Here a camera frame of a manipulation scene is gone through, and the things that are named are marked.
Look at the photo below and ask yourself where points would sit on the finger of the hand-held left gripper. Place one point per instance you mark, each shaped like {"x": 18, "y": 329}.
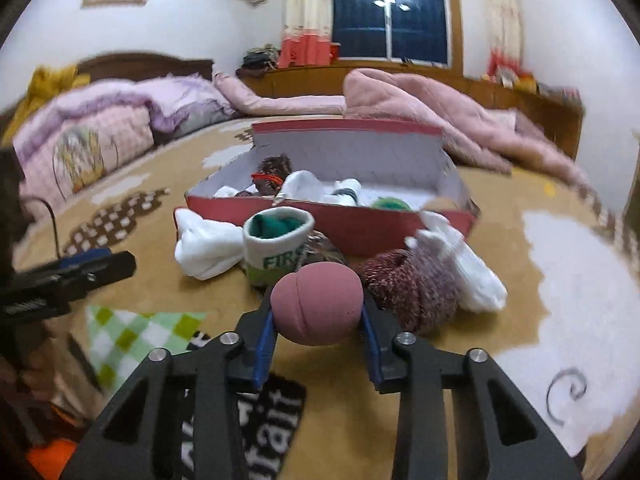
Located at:
{"x": 105, "y": 272}
{"x": 85, "y": 259}

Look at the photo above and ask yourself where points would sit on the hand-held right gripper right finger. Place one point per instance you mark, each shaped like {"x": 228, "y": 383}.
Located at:
{"x": 372, "y": 360}

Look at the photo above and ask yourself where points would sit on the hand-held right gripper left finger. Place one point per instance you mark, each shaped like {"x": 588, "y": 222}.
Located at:
{"x": 264, "y": 355}

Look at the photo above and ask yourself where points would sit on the dusty pink sock ball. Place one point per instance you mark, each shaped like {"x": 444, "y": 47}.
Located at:
{"x": 315, "y": 305}

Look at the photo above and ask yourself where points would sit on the maroon melange knit sock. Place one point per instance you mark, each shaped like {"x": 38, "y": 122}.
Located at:
{"x": 410, "y": 290}

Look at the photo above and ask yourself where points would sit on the red cardboard box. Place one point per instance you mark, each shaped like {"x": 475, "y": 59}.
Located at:
{"x": 360, "y": 230}

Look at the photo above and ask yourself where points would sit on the dark brown knit sock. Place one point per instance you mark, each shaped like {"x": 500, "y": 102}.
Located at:
{"x": 275, "y": 165}

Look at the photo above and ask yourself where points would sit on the pink checked cartoon quilt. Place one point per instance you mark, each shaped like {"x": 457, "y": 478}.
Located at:
{"x": 100, "y": 135}

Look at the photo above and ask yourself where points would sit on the orange garment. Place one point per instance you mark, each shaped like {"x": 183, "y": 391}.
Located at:
{"x": 55, "y": 452}

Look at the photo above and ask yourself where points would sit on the yellow knit garment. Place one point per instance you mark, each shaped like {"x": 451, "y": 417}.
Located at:
{"x": 45, "y": 85}

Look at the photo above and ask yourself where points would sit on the purple ruffled pillow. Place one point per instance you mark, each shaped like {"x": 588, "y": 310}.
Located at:
{"x": 190, "y": 100}

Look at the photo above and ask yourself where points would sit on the brown cloud print blanket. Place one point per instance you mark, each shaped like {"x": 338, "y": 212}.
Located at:
{"x": 500, "y": 197}

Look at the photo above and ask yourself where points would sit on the wooden headboard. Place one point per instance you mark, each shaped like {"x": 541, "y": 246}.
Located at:
{"x": 150, "y": 62}

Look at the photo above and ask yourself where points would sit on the pink checked rolled quilt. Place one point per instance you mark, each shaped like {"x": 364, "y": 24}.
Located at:
{"x": 280, "y": 102}

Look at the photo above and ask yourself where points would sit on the pile of folded clothes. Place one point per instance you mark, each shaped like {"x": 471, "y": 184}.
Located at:
{"x": 257, "y": 60}

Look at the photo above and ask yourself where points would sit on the wooden window cabinet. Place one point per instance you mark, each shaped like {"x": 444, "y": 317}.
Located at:
{"x": 310, "y": 77}

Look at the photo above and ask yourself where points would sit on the white pink cloth pile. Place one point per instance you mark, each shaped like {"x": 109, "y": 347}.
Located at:
{"x": 502, "y": 70}

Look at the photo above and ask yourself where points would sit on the yellow box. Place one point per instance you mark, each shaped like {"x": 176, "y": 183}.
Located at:
{"x": 526, "y": 80}

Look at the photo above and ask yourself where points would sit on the patterned flat box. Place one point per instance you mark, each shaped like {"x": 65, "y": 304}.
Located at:
{"x": 557, "y": 94}

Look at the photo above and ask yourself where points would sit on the cream and coral curtain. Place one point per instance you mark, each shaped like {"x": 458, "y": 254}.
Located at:
{"x": 305, "y": 15}
{"x": 500, "y": 15}

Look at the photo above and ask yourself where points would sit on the window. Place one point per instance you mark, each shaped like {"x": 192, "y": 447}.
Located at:
{"x": 360, "y": 15}

